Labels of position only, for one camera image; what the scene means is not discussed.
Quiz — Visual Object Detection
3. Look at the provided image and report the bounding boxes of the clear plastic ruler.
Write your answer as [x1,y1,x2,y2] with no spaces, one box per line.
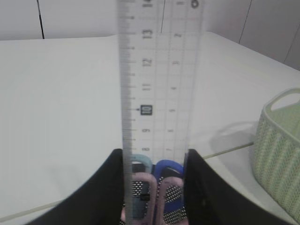
[117,0,204,225]

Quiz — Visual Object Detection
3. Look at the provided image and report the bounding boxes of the pink small scissors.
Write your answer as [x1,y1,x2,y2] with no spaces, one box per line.
[131,172,183,225]

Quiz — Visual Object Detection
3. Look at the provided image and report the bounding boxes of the blue capped scissors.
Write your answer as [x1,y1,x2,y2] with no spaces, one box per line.
[131,153,186,221]

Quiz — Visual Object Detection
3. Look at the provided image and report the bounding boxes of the black mesh pen holder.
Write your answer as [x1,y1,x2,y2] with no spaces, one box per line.
[119,164,188,225]

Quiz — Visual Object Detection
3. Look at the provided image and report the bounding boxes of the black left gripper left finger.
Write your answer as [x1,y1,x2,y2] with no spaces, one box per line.
[29,149,124,225]

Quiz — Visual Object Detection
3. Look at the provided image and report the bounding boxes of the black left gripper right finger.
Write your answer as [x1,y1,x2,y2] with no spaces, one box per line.
[184,149,297,225]

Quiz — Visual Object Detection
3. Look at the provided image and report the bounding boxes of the green plastic woven basket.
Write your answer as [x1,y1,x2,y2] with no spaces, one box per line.
[252,88,300,222]

